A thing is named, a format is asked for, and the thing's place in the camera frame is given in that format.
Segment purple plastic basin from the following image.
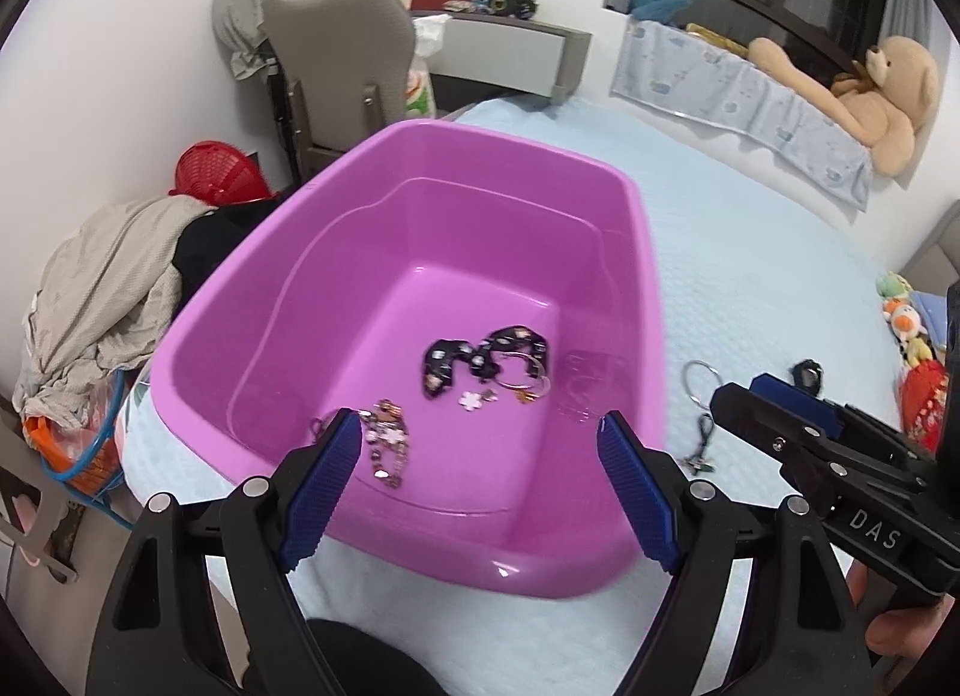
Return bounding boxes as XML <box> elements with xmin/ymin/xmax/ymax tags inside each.
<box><xmin>148</xmin><ymin>120</ymin><xmax>667</xmax><ymax>601</ymax></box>

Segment silver ring with black cord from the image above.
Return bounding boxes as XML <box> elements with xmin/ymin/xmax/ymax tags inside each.
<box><xmin>681</xmin><ymin>360</ymin><xmax>722</xmax><ymax>473</ymax></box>

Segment white plastic bag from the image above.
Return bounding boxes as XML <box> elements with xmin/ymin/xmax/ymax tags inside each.
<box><xmin>405</xmin><ymin>13</ymin><xmax>451</xmax><ymax>119</ymax></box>

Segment tan teddy bear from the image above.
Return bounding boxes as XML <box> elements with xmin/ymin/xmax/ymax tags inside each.
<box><xmin>748</xmin><ymin>34</ymin><xmax>942</xmax><ymax>178</ymax></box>

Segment grey padded headboard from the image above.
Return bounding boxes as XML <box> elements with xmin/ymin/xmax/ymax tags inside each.
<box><xmin>900</xmin><ymin>199</ymin><xmax>960</xmax><ymax>292</ymax></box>

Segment grey and white desk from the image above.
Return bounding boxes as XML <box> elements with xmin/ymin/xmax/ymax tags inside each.
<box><xmin>409</xmin><ymin>10</ymin><xmax>593</xmax><ymax>104</ymax></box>

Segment thin silver bangle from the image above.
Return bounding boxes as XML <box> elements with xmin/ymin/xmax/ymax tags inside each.
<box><xmin>491</xmin><ymin>349</ymin><xmax>554</xmax><ymax>395</ymax></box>

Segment grey chair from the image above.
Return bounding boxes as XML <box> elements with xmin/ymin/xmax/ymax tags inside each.
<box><xmin>260</xmin><ymin>0</ymin><xmax>417</xmax><ymax>179</ymax></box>

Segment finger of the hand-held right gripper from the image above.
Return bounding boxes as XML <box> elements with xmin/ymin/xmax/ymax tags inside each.
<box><xmin>748</xmin><ymin>373</ymin><xmax>935</xmax><ymax>464</ymax></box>
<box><xmin>709</xmin><ymin>382</ymin><xmax>912</xmax><ymax>517</ymax></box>

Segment red plastic basket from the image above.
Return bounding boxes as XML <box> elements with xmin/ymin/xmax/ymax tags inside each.
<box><xmin>175</xmin><ymin>139</ymin><xmax>278</xmax><ymax>206</ymax></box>

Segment black printed lanyard keychain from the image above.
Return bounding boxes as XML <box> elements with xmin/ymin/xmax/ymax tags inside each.
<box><xmin>421</xmin><ymin>325</ymin><xmax>556</xmax><ymax>404</ymax></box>

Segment black cloth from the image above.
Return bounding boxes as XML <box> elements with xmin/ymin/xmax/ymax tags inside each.
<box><xmin>172</xmin><ymin>197</ymin><xmax>286</xmax><ymax>307</ymax></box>

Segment blue hose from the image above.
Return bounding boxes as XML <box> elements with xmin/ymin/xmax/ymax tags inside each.
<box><xmin>41</xmin><ymin>370</ymin><xmax>132</xmax><ymax>509</ymax></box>

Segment small stuffed toys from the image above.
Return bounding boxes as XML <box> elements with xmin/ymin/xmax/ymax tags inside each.
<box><xmin>876</xmin><ymin>272</ymin><xmax>938</xmax><ymax>367</ymax></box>

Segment grey furniture panel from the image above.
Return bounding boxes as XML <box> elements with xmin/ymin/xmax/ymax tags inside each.
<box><xmin>0</xmin><ymin>426</ymin><xmax>80</xmax><ymax>584</ymax></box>

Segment orange basket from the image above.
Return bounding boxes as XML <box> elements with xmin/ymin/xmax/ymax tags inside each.
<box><xmin>22</xmin><ymin>415</ymin><xmax>125</xmax><ymax>498</ymax></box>

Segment beige cloth pile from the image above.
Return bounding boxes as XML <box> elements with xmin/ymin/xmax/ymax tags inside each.
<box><xmin>13</xmin><ymin>195</ymin><xmax>218</xmax><ymax>434</ymax></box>

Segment red floral quilt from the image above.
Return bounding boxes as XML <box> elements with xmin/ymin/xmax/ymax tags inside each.
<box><xmin>898</xmin><ymin>358</ymin><xmax>953</xmax><ymax>453</ymax></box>

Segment beaded charm bracelet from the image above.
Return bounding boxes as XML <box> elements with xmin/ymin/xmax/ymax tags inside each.
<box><xmin>358</xmin><ymin>400</ymin><xmax>413</xmax><ymax>491</ymax></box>

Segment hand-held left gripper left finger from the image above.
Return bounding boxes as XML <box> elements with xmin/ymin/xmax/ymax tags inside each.
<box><xmin>86</xmin><ymin>407</ymin><xmax>365</xmax><ymax>696</ymax></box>

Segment person's right hand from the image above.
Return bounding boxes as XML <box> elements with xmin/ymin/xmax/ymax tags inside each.
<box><xmin>847</xmin><ymin>565</ymin><xmax>960</xmax><ymax>671</ymax></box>

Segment pale blue printed cloth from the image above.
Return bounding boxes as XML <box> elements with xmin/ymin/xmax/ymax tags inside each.
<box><xmin>609</xmin><ymin>17</ymin><xmax>875</xmax><ymax>213</ymax></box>

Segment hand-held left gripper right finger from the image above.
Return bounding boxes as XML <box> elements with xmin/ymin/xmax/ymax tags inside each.
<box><xmin>596</xmin><ymin>409</ymin><xmax>875</xmax><ymax>696</ymax></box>

